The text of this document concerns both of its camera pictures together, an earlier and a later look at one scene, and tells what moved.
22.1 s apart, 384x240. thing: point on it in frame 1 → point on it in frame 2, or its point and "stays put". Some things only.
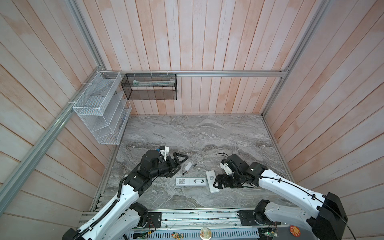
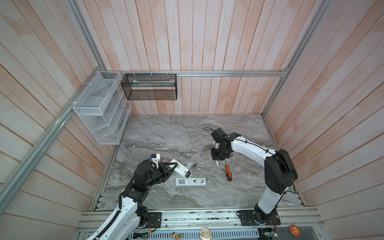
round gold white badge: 205,233 stays put
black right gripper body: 232,180 → 218,154
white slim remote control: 191,181 stays put
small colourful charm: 176,236 stays put
